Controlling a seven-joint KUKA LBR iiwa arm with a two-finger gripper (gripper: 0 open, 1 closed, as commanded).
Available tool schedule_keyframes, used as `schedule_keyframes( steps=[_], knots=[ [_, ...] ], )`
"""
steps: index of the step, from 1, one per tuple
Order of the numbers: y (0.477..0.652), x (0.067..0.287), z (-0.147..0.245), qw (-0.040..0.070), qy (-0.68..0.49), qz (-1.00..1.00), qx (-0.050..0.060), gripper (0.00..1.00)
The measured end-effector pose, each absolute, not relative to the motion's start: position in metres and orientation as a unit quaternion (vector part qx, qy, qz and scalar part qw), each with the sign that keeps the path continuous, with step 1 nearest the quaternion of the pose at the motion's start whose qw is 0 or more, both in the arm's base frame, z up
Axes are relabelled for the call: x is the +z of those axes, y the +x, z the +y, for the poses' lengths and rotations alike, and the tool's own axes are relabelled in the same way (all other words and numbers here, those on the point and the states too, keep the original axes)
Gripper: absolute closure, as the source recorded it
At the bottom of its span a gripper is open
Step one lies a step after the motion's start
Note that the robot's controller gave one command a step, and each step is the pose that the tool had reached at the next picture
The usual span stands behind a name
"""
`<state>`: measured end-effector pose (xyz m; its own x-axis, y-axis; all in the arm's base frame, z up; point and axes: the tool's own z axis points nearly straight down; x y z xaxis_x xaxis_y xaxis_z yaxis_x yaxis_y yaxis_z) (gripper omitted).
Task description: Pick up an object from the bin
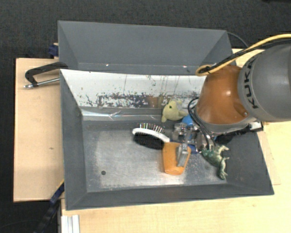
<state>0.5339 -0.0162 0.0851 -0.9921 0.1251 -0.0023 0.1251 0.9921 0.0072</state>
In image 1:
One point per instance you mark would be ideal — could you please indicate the yellow-green plush toy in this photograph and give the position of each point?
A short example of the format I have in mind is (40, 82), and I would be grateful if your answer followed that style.
(172, 111)

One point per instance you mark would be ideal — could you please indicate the black cylinder on white bracket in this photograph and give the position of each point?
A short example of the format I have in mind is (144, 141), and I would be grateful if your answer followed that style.
(255, 126)

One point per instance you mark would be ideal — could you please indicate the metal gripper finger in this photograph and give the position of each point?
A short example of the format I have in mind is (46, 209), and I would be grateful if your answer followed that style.
(184, 154)
(178, 157)

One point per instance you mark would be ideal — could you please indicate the orange oblong sponge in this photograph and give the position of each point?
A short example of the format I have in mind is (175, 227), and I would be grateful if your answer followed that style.
(171, 162)

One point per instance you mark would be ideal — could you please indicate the blue round object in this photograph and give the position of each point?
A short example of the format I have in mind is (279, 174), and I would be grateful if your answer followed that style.
(188, 121)

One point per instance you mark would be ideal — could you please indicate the white hairbrush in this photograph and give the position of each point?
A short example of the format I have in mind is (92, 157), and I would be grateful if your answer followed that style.
(150, 132)

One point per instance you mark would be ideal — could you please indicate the grey metal bin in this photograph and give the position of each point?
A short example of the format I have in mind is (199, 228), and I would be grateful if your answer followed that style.
(126, 164)

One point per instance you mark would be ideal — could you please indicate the green toy dinosaur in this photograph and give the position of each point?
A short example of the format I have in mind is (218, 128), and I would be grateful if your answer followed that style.
(215, 158)

